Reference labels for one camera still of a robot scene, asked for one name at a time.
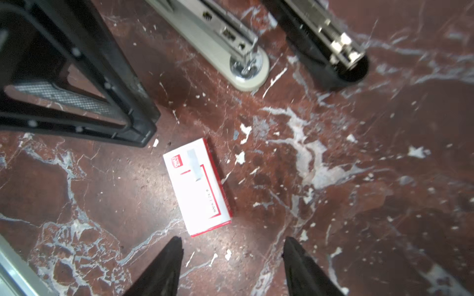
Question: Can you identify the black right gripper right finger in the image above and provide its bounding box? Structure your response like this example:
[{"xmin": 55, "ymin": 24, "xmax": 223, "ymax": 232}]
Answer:
[{"xmin": 282, "ymin": 237, "xmax": 344, "ymax": 296}]

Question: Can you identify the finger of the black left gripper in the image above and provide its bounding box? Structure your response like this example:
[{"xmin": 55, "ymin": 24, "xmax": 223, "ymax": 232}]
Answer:
[{"xmin": 1, "ymin": 1, "xmax": 160, "ymax": 148}]

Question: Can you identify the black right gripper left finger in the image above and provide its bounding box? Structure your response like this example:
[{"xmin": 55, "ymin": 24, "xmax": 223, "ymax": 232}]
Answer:
[{"xmin": 124, "ymin": 236, "xmax": 184, "ymax": 296}]

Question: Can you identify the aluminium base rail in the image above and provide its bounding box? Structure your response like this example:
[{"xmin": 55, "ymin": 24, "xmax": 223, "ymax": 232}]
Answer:
[{"xmin": 0, "ymin": 236, "xmax": 56, "ymax": 296}]

